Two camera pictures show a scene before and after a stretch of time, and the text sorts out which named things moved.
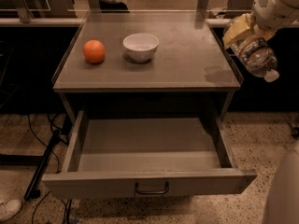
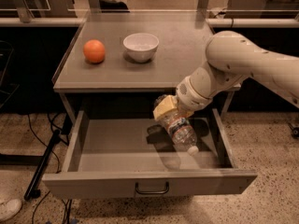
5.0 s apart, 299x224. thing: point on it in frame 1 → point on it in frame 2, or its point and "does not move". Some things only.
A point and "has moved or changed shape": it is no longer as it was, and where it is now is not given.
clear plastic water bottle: [257, 57] has moved or changed shape
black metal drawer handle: [151, 192] does not move
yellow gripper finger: [267, 35] → [189, 114]
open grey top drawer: [148, 152] does not move
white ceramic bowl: [140, 46] does not move
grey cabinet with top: [147, 61] does not move
